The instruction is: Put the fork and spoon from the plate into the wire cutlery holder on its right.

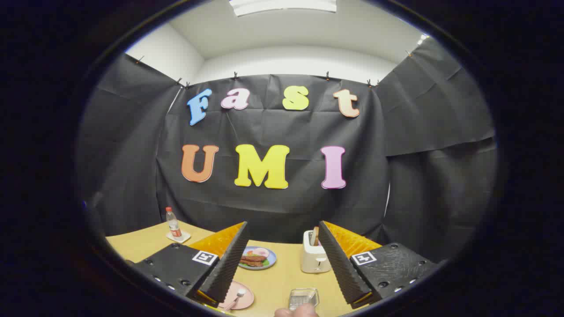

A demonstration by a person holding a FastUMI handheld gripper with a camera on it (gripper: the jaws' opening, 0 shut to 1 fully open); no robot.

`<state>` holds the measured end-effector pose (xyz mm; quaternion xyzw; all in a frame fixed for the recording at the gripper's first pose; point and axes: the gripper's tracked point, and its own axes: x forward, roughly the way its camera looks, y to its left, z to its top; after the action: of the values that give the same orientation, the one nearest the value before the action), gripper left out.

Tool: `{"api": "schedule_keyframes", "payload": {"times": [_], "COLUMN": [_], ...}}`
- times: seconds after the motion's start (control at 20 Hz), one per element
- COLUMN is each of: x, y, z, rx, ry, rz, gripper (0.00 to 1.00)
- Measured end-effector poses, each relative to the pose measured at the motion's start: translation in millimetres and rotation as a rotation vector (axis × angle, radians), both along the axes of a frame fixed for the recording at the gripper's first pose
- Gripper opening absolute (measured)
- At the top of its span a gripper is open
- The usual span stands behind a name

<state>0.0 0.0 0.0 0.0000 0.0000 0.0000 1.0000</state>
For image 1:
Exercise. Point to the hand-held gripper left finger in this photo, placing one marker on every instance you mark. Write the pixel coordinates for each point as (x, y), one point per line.
(229, 268)

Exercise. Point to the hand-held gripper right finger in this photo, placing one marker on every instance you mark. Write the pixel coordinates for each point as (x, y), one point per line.
(341, 268)

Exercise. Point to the brown sausage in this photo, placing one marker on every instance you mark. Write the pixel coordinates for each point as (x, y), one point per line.
(253, 259)
(251, 263)

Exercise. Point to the white toaster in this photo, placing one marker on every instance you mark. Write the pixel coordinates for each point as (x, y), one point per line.
(310, 259)

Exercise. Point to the pink ham slice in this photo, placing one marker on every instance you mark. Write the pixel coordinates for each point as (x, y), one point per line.
(261, 252)

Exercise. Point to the pink plate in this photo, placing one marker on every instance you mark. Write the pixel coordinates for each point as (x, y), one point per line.
(246, 301)

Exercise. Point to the toast bread slice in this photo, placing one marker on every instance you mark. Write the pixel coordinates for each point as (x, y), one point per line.
(315, 235)

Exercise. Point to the blue plate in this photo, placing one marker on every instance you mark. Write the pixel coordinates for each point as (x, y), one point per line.
(272, 259)

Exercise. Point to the white square coaster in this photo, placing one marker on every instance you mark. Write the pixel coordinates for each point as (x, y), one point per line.
(183, 238)

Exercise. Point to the clear plastic water bottle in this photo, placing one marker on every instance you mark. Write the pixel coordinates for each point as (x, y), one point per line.
(173, 224)

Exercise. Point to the black backdrop cloth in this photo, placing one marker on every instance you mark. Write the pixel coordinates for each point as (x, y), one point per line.
(273, 127)

